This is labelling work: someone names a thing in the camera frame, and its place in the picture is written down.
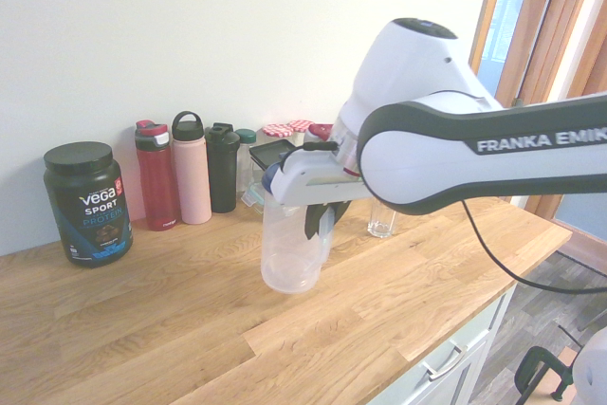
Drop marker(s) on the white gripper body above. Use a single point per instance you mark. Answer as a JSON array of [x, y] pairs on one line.
[[313, 179]]

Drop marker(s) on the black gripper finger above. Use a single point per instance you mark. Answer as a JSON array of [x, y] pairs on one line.
[[313, 222], [341, 209]]

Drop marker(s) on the clear pitcher with blue lid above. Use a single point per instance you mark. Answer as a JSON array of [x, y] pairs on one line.
[[289, 258]]

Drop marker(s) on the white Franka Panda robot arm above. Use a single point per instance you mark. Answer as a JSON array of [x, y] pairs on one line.
[[427, 153]]

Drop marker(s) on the red water bottle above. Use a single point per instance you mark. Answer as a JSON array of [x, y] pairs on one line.
[[159, 182]]

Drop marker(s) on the clear drinking glass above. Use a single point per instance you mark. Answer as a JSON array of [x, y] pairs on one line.
[[381, 222]]

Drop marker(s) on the glass jar with white lid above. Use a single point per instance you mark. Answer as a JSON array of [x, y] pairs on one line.
[[318, 131]]

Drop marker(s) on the square container with black lid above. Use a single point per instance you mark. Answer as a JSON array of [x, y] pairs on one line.
[[270, 154]]

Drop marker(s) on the jar with red checked lid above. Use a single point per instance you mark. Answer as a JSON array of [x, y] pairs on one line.
[[299, 125], [277, 130]]

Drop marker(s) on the glass container with clip lid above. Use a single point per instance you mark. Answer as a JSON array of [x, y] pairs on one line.
[[253, 198]]

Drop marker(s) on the clear bottle with green cap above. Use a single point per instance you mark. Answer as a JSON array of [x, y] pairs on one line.
[[245, 139]]

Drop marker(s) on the black shaker bottle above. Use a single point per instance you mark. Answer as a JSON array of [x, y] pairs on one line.
[[222, 163]]

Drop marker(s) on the pink bottle with black cap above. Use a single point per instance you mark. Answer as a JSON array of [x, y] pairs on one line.
[[192, 177]]

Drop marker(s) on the white kitchen cabinet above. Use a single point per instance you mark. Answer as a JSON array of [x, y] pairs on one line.
[[469, 353]]

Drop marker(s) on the black Vega protein tub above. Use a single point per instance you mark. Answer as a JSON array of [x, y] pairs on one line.
[[87, 206]]

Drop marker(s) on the green metal clamp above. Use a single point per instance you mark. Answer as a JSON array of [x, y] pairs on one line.
[[531, 367]]

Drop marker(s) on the wooden glazed door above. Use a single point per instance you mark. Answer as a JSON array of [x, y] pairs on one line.
[[545, 21]]

